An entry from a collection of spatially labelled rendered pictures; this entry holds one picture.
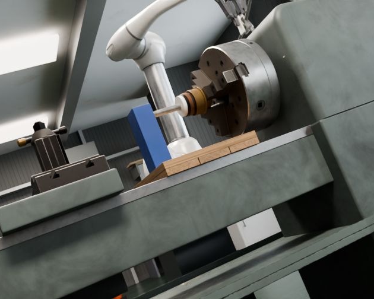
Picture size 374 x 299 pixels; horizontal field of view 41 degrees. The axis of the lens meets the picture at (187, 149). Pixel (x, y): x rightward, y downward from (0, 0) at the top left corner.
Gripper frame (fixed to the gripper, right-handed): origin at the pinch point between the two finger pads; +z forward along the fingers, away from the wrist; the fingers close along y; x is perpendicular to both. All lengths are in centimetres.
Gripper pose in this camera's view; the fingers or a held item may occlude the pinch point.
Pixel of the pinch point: (242, 25)
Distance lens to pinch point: 196.3
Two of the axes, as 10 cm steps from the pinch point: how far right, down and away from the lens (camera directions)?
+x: 3.1, -2.6, -9.1
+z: 3.7, 9.2, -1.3
